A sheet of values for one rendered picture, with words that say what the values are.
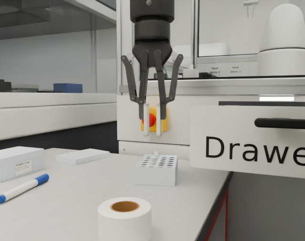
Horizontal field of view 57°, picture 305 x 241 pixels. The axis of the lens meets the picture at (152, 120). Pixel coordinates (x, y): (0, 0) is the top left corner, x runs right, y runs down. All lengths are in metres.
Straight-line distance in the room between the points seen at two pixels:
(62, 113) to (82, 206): 0.75
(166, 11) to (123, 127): 0.44
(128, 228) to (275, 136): 0.27
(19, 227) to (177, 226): 0.22
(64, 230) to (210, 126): 0.28
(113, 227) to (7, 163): 0.38
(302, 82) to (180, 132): 0.34
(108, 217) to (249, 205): 0.55
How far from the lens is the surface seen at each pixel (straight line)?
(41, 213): 0.50
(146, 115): 0.58
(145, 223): 0.37
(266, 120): 0.44
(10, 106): 1.03
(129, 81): 0.59
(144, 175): 0.59
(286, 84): 0.79
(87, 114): 1.34
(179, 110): 0.82
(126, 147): 0.91
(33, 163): 0.74
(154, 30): 0.57
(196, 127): 0.49
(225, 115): 0.48
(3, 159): 0.68
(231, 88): 0.80
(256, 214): 0.85
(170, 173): 0.58
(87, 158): 0.80
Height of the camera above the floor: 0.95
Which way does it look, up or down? 5 degrees down
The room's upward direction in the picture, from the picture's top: straight up
